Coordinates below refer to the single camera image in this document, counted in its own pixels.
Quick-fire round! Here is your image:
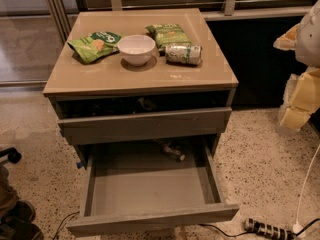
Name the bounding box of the green chip bag right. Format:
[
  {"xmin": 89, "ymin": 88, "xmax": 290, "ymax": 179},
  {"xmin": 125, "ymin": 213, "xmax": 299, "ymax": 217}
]
[{"xmin": 146, "ymin": 23, "xmax": 190, "ymax": 52}]

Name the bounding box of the grey top drawer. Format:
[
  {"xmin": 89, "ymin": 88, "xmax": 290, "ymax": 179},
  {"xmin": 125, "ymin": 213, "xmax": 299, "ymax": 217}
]
[{"xmin": 58, "ymin": 107, "xmax": 231, "ymax": 145}]

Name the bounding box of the grey three-drawer cabinet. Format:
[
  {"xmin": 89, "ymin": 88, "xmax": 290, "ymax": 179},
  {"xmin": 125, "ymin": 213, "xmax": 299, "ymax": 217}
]
[{"xmin": 43, "ymin": 9, "xmax": 238, "ymax": 163}]

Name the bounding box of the grey drawer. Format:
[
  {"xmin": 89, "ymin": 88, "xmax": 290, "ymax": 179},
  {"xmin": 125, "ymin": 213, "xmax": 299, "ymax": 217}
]
[
  {"xmin": 67, "ymin": 138, "xmax": 239, "ymax": 237},
  {"xmin": 58, "ymin": 107, "xmax": 231, "ymax": 145}
]

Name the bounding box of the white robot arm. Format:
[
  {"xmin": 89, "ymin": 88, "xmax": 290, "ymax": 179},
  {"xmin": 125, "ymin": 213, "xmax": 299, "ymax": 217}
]
[{"xmin": 274, "ymin": 0, "xmax": 320, "ymax": 131}]

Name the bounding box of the green chip bag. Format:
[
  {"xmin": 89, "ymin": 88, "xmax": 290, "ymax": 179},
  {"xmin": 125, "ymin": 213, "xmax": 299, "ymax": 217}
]
[
  {"xmin": 68, "ymin": 31, "xmax": 122, "ymax": 64},
  {"xmin": 146, "ymin": 23, "xmax": 190, "ymax": 52}
]

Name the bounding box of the green chip bag left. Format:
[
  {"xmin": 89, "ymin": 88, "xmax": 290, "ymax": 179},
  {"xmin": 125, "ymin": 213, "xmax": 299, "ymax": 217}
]
[{"xmin": 68, "ymin": 31, "xmax": 122, "ymax": 64}]

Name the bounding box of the clear plastic bottle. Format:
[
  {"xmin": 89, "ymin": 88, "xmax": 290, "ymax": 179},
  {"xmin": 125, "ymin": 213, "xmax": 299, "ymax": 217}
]
[{"xmin": 155, "ymin": 139, "xmax": 185, "ymax": 161}]

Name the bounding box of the black floor cable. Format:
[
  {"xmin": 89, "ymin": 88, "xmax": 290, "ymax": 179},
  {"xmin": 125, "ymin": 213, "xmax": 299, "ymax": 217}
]
[{"xmin": 199, "ymin": 217, "xmax": 320, "ymax": 239}]

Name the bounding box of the black office chair base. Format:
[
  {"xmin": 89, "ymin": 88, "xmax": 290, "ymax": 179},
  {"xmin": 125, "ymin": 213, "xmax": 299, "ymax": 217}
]
[{"xmin": 0, "ymin": 147, "xmax": 22, "ymax": 164}]

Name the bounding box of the black shoe lower left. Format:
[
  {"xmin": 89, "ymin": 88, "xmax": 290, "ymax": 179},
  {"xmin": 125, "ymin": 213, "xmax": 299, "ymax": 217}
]
[{"xmin": 0, "ymin": 201, "xmax": 44, "ymax": 240}]

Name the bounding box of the black power strip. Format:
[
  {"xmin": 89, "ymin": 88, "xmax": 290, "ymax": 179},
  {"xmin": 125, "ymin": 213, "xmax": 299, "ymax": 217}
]
[{"xmin": 244, "ymin": 218, "xmax": 295, "ymax": 240}]

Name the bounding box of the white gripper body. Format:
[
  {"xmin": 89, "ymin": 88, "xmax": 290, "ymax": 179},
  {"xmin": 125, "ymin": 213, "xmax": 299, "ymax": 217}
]
[{"xmin": 288, "ymin": 67, "xmax": 320, "ymax": 114}]

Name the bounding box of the white power cable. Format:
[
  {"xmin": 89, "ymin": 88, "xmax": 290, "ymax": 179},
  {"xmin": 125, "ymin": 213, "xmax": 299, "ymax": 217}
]
[{"xmin": 292, "ymin": 143, "xmax": 320, "ymax": 235}]

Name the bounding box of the white ceramic bowl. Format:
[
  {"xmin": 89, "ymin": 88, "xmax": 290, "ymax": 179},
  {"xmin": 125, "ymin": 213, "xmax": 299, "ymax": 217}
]
[{"xmin": 117, "ymin": 35, "xmax": 156, "ymax": 66}]

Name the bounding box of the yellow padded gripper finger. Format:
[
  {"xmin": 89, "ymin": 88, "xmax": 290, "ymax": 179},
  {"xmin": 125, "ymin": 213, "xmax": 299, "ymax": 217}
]
[{"xmin": 279, "ymin": 107, "xmax": 310, "ymax": 130}]

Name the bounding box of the green white soda can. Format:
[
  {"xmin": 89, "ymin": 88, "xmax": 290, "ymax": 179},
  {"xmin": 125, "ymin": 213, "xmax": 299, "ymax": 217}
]
[{"xmin": 165, "ymin": 44, "xmax": 202, "ymax": 66}]

